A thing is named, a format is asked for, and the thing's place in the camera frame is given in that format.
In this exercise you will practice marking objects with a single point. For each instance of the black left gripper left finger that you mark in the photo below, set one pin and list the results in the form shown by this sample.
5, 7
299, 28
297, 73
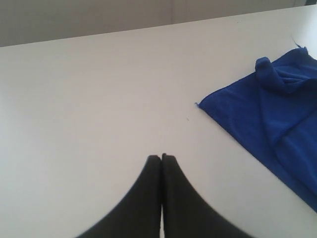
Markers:
138, 214

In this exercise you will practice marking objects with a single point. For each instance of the blue cloth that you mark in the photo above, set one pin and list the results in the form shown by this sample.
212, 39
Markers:
272, 113

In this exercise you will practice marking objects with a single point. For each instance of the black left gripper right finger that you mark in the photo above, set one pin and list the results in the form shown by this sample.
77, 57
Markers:
185, 213

